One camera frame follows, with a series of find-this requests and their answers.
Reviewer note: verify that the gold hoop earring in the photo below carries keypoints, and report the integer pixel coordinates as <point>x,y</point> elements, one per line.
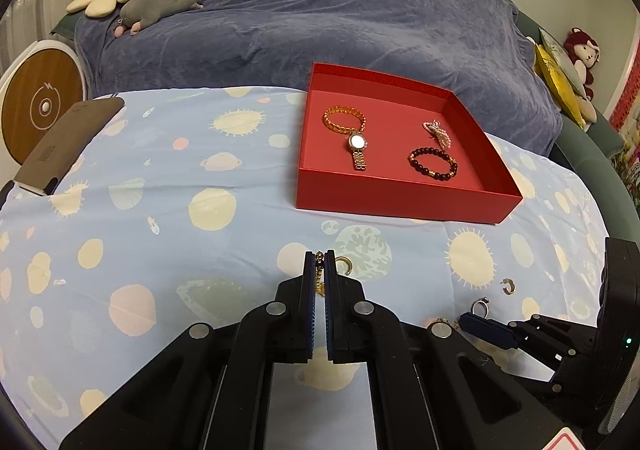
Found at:
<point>344,264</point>
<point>508,286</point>

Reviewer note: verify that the pink pearl hair clip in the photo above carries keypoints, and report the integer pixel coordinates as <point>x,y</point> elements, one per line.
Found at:
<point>434,128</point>

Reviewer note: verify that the light blue planet sheet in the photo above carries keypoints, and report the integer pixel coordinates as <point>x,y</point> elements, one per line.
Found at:
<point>182,210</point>

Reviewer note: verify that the red jewelry tray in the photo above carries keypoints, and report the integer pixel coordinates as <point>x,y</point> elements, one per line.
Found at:
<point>408,175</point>

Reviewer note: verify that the red monkey plush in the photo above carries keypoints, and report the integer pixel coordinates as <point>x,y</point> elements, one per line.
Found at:
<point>584,53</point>

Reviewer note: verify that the brown flat case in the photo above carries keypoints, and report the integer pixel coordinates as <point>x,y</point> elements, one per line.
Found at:
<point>61,146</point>

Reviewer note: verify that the blue grey velvet blanket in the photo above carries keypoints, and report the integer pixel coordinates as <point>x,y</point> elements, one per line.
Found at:
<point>470,47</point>

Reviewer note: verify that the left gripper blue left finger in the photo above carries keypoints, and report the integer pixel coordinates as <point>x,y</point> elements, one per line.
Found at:
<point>295,326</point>

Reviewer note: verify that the white round wooden table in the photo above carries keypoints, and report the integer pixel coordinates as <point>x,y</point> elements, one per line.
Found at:
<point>37,89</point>

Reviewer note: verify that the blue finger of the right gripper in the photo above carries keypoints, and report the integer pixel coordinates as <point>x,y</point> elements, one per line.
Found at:
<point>491,331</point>

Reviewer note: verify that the grey green pillow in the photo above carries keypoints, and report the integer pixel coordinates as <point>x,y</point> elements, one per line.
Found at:
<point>560,56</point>

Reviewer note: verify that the gold wrist watch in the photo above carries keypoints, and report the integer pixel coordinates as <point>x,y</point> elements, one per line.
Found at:
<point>357,144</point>

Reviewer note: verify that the green sofa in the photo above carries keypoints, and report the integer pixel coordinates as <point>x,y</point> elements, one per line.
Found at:
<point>595,174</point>

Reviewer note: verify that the grey plush toy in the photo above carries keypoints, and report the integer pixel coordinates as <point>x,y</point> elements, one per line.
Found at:
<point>136,15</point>

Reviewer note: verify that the gold yellow pillow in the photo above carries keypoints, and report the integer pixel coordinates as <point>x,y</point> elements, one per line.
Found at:
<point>559,86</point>

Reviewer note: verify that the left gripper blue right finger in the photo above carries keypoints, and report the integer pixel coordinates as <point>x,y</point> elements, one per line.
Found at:
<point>344,338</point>

